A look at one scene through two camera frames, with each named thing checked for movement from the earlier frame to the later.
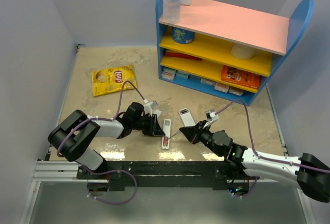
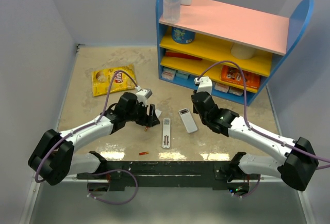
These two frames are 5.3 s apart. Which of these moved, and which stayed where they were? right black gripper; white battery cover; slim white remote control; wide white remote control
Moved: right black gripper
Stayed: slim white remote control; white battery cover; wide white remote control
